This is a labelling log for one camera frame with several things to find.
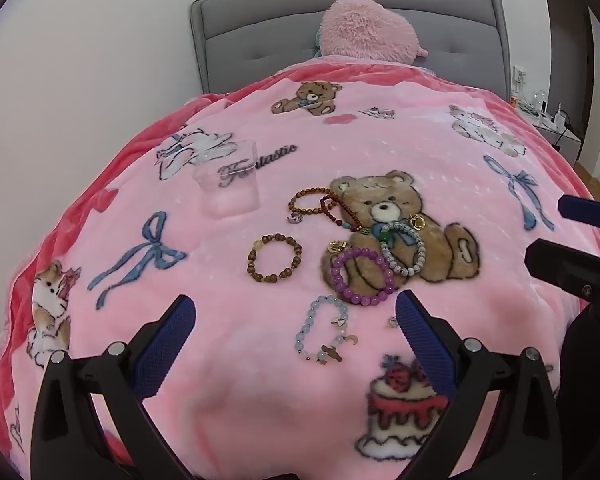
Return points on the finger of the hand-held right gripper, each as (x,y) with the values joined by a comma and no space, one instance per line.
(565,265)
(587,210)

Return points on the white wall switch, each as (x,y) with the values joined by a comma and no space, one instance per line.
(519,74)

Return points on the pink plush toy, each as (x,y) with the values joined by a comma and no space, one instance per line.
(370,30)

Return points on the clear plastic box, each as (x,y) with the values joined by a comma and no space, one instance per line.
(227,185)

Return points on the teal plush toy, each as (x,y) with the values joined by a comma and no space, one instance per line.
(318,45)

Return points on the gold round charm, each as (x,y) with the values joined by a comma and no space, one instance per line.
(419,221)

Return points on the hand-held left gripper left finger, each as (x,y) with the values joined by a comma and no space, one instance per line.
(167,345)

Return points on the grey upholstered headboard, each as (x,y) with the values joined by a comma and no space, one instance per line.
(260,35)

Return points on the dark door frame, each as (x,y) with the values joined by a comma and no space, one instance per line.
(570,35)

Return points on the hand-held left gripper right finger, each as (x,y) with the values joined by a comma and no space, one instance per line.
(425,350)

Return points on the clear glass globe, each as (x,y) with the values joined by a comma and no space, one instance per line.
(541,98)

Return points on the white bedside table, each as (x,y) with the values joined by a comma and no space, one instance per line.
(555,130)

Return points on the pink printed blanket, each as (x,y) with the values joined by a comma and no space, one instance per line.
(220,285)

